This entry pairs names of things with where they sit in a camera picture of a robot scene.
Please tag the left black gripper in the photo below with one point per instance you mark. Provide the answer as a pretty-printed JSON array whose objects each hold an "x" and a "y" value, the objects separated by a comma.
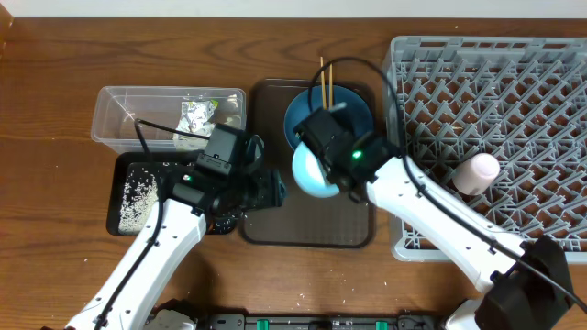
[{"x": 274, "y": 191}]

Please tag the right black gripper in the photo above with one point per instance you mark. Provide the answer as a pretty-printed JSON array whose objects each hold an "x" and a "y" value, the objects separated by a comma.
[{"x": 362, "y": 138}]

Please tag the wooden chopstick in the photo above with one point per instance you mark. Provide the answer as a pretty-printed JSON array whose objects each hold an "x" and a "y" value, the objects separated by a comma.
[
  {"x": 330, "y": 87},
  {"x": 323, "y": 84}
]

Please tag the dark blue plate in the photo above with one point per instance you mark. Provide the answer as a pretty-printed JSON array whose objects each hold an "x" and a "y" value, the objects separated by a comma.
[{"x": 356, "y": 115}]

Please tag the light blue rice bowl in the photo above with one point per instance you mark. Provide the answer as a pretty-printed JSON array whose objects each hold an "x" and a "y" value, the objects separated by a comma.
[{"x": 308, "y": 174}]

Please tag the green snack wrapper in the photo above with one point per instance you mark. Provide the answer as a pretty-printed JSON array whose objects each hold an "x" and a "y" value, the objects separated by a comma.
[{"x": 196, "y": 119}]

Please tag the pink cup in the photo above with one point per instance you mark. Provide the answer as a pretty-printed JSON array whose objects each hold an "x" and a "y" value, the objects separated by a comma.
[{"x": 475, "y": 175}]

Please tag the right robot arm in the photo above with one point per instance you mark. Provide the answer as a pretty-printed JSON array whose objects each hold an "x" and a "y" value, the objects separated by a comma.
[{"x": 522, "y": 285}]

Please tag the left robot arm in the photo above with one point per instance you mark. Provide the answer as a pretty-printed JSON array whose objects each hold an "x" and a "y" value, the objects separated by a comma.
[{"x": 177, "y": 223}]

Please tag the grey dishwasher rack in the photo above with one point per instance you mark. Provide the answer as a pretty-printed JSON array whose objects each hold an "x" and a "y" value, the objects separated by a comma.
[{"x": 522, "y": 100}]

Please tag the black plastic tray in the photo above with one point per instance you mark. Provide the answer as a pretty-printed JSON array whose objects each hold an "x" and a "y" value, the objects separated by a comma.
[{"x": 134, "y": 190}]

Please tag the brown serving tray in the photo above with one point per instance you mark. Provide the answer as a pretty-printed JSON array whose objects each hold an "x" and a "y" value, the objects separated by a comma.
[{"x": 303, "y": 220}]

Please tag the spilled white rice pile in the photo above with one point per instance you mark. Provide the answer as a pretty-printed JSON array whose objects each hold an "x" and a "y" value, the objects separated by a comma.
[{"x": 188, "y": 176}]

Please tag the clear plastic bin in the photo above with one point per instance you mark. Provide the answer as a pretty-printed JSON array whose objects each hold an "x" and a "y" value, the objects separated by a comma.
[{"x": 118, "y": 107}]

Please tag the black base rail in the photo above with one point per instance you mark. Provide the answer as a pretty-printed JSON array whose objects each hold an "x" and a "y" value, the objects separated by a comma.
[{"x": 182, "y": 314}]

